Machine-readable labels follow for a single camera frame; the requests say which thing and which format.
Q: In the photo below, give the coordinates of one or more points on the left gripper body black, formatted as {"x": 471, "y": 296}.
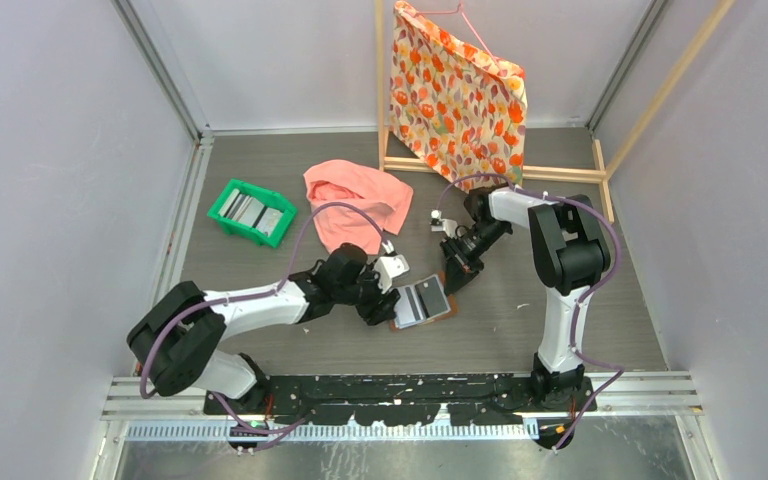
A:
{"x": 373, "y": 302}

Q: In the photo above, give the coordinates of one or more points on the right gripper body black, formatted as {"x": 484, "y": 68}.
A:
{"x": 471, "y": 247}

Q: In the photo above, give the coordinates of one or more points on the grey credit card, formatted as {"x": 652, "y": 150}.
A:
{"x": 432, "y": 298}

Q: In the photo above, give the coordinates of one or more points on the brown leather card holder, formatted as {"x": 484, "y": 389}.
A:
{"x": 408, "y": 310}

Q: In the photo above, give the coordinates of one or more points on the green card tray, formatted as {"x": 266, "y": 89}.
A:
{"x": 268, "y": 197}

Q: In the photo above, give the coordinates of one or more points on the stack of cards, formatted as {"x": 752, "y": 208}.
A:
{"x": 243, "y": 213}

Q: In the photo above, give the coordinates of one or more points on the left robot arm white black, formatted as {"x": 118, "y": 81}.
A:
{"x": 177, "y": 341}

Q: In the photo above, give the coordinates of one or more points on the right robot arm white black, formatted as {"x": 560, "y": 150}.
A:
{"x": 571, "y": 258}

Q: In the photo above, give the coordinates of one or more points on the pink cloth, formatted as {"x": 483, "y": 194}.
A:
{"x": 381, "y": 203}

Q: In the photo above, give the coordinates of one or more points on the floral fabric bag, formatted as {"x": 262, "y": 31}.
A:
{"x": 459, "y": 109}

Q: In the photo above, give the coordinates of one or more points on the pink hanger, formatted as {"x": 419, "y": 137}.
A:
{"x": 459, "y": 10}

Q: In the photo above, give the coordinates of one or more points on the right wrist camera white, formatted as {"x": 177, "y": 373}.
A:
{"x": 443, "y": 225}

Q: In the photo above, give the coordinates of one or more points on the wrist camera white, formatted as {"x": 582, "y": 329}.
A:
{"x": 443, "y": 225}
{"x": 389, "y": 268}

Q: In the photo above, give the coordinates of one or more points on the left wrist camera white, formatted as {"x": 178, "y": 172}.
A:
{"x": 389, "y": 268}

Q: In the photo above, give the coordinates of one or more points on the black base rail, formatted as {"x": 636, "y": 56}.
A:
{"x": 405, "y": 400}

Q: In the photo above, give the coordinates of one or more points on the wooden rack frame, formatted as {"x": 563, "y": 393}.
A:
{"x": 604, "y": 170}

